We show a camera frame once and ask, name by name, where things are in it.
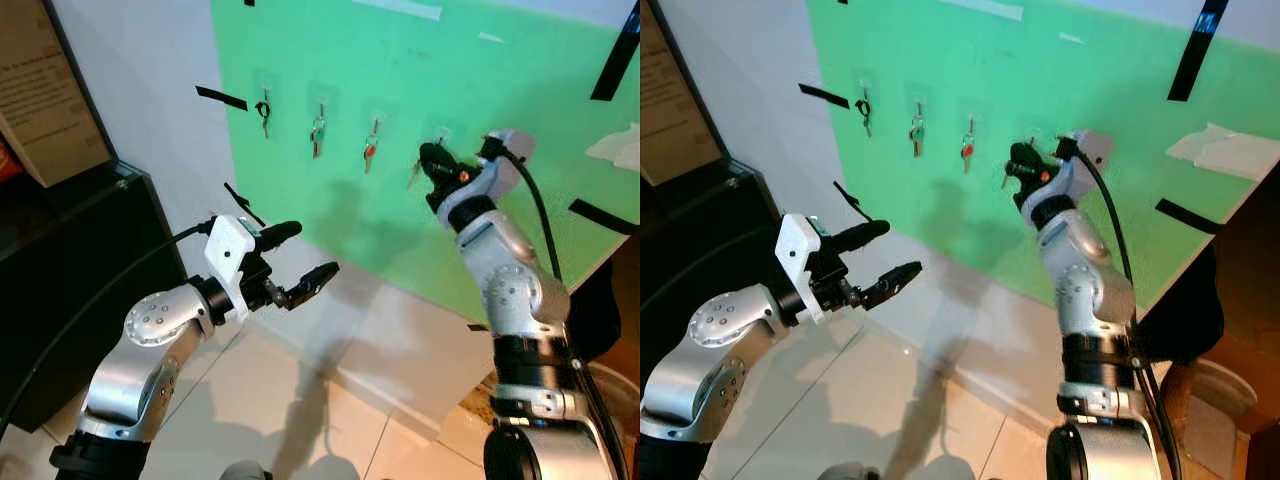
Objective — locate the long white tape strip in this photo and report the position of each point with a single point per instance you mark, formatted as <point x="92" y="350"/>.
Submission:
<point x="985" y="8"/>
<point x="400" y="8"/>

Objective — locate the large brown cardboard box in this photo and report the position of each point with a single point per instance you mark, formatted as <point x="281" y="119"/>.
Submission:
<point x="45" y="90"/>
<point x="665" y="110"/>

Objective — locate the brown wooden cabinet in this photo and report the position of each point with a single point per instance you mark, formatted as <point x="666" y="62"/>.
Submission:
<point x="1250" y="290"/>

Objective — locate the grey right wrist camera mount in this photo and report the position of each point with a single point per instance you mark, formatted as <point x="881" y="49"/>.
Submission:
<point x="1092" y="155"/>
<point x="510" y="165"/>

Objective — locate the green-headed key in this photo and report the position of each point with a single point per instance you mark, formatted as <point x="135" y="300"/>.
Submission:
<point x="916" y="133"/>
<point x="317" y="135"/>

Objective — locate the clear adhesive wall hook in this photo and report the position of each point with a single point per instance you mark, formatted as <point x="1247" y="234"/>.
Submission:
<point x="920" y="96"/>
<point x="266" y="82"/>
<point x="322" y="97"/>
<point x="380" y="112"/>
<point x="866" y="80"/>
<point x="975" y="112"/>
<point x="443" y="135"/>
<point x="1036" y="133"/>

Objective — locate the black-headed key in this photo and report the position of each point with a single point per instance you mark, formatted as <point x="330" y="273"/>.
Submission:
<point x="864" y="108"/>
<point x="264" y="110"/>

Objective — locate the grey robot foot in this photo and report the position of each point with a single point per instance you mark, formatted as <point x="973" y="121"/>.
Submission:
<point x="848" y="471"/>
<point x="245" y="471"/>

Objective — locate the small white tape strip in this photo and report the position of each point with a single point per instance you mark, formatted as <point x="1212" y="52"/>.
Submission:
<point x="491" y="38"/>

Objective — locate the beige round container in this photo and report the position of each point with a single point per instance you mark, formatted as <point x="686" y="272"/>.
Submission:
<point x="1215" y="390"/>

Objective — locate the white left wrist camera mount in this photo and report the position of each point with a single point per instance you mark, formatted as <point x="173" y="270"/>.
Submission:
<point x="228" y="250"/>
<point x="798" y="250"/>

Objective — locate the torn white tape patch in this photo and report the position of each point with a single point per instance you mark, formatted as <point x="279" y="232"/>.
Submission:
<point x="1230" y="152"/>
<point x="620" y="148"/>

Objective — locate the long black tape strip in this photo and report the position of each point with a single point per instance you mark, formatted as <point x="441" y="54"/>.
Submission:
<point x="615" y="60"/>
<point x="1197" y="50"/>

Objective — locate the red-headed key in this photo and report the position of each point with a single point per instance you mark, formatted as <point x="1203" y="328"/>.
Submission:
<point x="967" y="152"/>
<point x="369" y="152"/>

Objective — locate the green wall sheet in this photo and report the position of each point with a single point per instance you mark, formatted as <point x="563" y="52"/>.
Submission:
<point x="420" y="80"/>

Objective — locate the short black tape strip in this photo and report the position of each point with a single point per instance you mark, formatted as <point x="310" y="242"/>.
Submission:
<point x="600" y="215"/>
<point x="823" y="95"/>
<point x="220" y="97"/>
<point x="1188" y="216"/>

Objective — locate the thin black tape strip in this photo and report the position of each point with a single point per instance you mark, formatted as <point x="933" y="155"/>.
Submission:
<point x="243" y="203"/>
<point x="851" y="200"/>

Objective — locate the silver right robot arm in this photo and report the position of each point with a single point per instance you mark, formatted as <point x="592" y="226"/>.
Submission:
<point x="510" y="290"/>
<point x="1090" y="290"/>

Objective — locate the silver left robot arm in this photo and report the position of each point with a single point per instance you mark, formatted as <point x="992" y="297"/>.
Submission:
<point x="715" y="335"/>
<point x="150" y="325"/>

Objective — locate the silver key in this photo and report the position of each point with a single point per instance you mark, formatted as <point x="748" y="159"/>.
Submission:
<point x="1006" y="178"/>
<point x="415" y="177"/>

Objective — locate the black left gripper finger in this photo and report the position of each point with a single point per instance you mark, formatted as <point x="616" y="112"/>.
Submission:
<point x="280" y="235"/>
<point x="895" y="283"/>
<point x="862" y="235"/>
<point x="312" y="284"/>

